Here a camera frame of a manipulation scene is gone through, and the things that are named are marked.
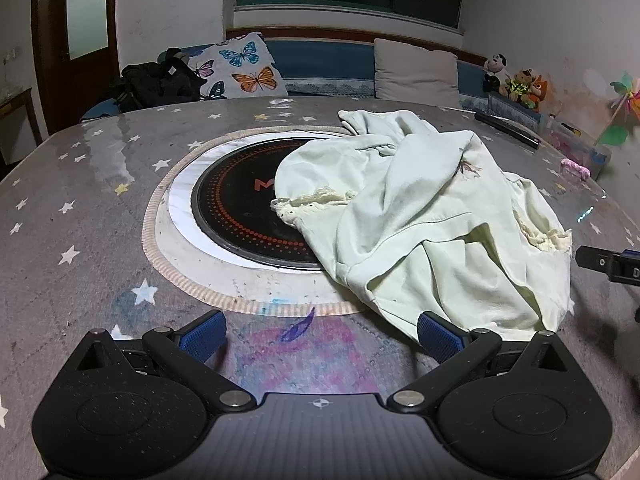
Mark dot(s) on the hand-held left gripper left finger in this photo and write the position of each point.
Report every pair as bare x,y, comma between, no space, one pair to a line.
202,335

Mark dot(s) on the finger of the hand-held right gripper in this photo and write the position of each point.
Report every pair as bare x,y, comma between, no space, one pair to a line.
607,262

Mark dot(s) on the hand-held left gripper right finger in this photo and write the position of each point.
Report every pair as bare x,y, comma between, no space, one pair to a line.
442,335

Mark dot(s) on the pale green T-shirt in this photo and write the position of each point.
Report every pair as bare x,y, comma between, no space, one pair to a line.
400,220

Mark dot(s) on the small pink object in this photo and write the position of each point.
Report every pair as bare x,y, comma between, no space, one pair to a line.
574,167

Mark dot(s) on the clear plastic toy box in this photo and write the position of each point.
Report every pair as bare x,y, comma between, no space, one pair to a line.
580,147

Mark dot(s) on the round black induction cooker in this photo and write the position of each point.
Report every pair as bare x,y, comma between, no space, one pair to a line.
230,200

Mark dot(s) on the colourful pinwheel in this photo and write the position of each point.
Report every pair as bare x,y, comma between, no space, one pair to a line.
627,105

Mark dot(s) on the long black bar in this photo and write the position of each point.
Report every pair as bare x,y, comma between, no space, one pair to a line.
505,129

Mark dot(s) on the orange plush toy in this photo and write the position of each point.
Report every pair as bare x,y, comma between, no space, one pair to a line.
539,92

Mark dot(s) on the brown bear plush toy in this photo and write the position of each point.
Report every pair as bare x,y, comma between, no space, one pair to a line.
520,87

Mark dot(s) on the grey star-print tablecloth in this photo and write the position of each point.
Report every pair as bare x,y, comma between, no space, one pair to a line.
75,185

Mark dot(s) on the panda plush toy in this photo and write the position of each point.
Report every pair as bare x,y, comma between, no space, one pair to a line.
495,72

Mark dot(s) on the black bag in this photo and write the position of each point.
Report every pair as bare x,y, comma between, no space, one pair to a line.
155,85

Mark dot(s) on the beige pillow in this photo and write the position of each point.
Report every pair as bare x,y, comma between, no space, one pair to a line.
415,72

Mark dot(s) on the butterfly print pillow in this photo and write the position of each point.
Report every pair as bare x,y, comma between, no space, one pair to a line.
250,70

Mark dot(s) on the dark wooden desk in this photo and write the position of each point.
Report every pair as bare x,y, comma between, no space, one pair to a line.
17,105

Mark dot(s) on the blue sofa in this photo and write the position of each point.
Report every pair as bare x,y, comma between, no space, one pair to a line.
320,62

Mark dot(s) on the brown wooden door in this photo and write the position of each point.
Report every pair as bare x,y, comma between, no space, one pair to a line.
55,60

